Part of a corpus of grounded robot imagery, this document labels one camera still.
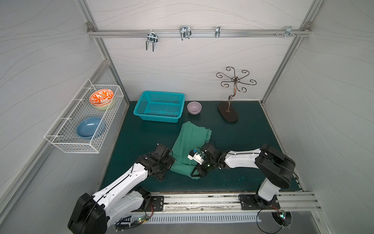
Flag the aluminium top rail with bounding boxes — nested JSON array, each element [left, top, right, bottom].
[[88, 28, 312, 39]]

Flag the orange patterned bowl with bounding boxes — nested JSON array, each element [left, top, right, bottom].
[[89, 89, 115, 107]]

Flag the white wire wall basket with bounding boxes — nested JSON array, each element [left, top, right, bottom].
[[44, 80, 124, 154]]

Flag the black mounting plate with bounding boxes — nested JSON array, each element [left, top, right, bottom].
[[238, 194, 281, 210], [146, 196, 165, 212]]

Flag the dark green table mat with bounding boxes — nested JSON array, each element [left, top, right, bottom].
[[101, 101, 279, 193]]

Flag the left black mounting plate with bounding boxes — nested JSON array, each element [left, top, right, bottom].
[[146, 196, 165, 212]]

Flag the dark metal jewelry stand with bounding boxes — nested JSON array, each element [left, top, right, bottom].
[[216, 66, 257, 123]]

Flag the metal hook right end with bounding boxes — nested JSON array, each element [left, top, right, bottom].
[[274, 26, 301, 38]]

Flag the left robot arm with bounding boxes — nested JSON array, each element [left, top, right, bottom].
[[67, 144, 175, 234]]

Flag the small pink bowl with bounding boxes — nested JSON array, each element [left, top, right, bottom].
[[187, 101, 202, 115]]

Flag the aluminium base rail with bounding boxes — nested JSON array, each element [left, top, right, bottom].
[[80, 191, 322, 216]]

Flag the blue bowl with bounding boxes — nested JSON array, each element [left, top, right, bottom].
[[76, 117, 106, 140]]

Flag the teal plastic basket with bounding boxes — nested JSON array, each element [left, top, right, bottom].
[[133, 91, 185, 123]]

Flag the small metal hook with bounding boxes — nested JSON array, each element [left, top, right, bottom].
[[215, 26, 221, 38]]

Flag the white vent grille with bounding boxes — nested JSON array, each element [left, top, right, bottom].
[[116, 213, 262, 225]]

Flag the metal loop hook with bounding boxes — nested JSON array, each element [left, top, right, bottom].
[[179, 26, 192, 41]]

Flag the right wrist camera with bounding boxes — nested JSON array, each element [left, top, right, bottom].
[[188, 150, 204, 165]]

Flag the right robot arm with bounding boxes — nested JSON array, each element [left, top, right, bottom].
[[188, 143, 296, 205]]

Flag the metal double hook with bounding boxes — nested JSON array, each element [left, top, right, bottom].
[[146, 32, 158, 52]]

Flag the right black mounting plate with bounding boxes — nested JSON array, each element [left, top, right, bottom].
[[238, 194, 281, 210]]

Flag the green long pants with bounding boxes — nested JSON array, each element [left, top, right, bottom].
[[170, 121, 212, 180]]

